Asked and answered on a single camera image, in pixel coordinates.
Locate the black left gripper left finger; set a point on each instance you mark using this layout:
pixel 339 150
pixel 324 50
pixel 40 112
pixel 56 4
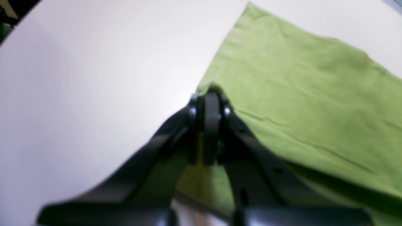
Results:
pixel 138 193

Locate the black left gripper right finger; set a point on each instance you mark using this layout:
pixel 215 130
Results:
pixel 266 192

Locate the green T-shirt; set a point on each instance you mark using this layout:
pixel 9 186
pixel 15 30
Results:
pixel 325 107

